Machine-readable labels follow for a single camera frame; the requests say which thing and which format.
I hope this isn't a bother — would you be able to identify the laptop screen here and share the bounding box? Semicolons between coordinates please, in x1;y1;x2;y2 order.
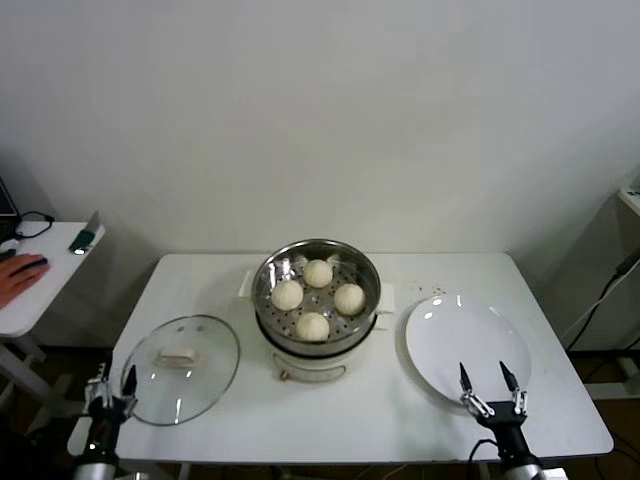
0;172;21;241

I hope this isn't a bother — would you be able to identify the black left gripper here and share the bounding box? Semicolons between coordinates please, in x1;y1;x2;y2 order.
82;362;139;454

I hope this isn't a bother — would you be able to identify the white steamed baozi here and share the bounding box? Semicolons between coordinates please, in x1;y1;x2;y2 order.
295;310;331;343
271;279;305;312
302;258;334;289
332;282;367;316

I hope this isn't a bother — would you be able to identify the thin black looped cable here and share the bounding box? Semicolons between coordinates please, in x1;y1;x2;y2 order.
14;209;56;241

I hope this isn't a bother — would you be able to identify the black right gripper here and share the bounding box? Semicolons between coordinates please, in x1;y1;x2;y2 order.
458;360;532;457

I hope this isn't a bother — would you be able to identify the round white plate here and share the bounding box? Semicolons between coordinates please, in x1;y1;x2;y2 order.
405;294;534;411

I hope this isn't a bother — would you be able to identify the round glass pot lid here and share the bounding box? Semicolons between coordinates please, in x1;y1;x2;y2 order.
121;313;241;427

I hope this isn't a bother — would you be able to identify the perforated steel steamer basket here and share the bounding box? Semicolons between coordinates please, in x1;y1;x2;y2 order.
252;238;384;346

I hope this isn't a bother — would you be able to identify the bare person hand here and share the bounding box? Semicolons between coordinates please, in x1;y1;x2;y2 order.
0;253;50;309

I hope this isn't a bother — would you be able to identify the green handled scraper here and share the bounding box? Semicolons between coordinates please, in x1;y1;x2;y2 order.
68;209;107;255

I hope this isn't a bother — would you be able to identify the black power cable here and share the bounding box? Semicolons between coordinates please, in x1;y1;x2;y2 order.
564;247;640;351

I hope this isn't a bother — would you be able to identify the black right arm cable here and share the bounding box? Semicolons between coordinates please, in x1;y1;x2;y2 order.
467;438;502;469

